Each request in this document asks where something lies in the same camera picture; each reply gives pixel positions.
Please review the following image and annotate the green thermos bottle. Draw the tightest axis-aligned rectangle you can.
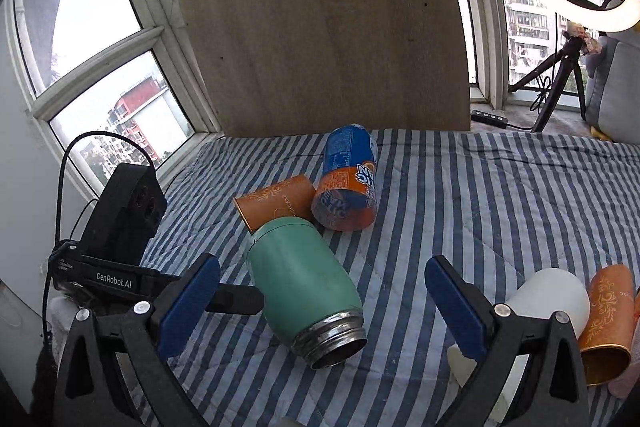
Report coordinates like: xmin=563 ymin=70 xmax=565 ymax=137
xmin=245 ymin=217 xmax=367 ymax=371

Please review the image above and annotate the orange patterned cup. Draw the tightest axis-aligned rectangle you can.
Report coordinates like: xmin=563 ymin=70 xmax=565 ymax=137
xmin=578 ymin=265 xmax=636 ymax=387

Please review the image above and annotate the white cream cup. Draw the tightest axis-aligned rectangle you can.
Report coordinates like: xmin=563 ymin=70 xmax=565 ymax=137
xmin=447 ymin=267 xmax=592 ymax=423

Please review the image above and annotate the orange metallic cup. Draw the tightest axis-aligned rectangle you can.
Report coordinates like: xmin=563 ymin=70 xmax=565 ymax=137
xmin=233 ymin=174 xmax=316 ymax=234

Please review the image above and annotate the blue orange paper cup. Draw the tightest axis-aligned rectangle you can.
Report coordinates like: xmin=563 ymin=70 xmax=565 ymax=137
xmin=311 ymin=124 xmax=378 ymax=232

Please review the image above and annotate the striped blue white quilt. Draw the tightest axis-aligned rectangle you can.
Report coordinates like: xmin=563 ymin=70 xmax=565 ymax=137
xmin=169 ymin=130 xmax=639 ymax=426

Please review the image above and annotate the black power strip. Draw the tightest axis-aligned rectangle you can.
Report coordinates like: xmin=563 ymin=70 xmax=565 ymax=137
xmin=471 ymin=109 xmax=509 ymax=129

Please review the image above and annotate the large grey penguin plush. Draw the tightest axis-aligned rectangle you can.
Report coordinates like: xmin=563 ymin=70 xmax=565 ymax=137
xmin=585 ymin=23 xmax=640 ymax=144

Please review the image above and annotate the wooden board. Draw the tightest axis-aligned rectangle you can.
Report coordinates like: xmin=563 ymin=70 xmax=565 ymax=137
xmin=178 ymin=0 xmax=470 ymax=138

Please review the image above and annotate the black tripod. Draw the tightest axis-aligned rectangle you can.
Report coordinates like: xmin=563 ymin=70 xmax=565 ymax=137
xmin=508 ymin=31 xmax=586 ymax=132

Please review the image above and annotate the black cable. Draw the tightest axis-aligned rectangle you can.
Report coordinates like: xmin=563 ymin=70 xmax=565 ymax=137
xmin=41 ymin=130 xmax=158 ymax=343

